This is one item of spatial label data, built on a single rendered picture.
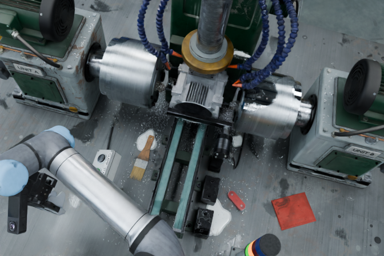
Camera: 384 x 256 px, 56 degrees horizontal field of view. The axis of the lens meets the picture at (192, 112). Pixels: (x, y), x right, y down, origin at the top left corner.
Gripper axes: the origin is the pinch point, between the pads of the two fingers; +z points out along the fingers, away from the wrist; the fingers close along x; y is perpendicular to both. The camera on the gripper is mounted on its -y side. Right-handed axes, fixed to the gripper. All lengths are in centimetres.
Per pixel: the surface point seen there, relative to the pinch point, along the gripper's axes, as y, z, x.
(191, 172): 29.1, 36.0, -18.6
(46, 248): -8.4, 23.9, 25.8
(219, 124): 46, 30, -29
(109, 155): 22.4, 8.2, -2.7
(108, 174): 16.6, 9.7, -3.5
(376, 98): 54, 27, -81
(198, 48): 59, 2, -30
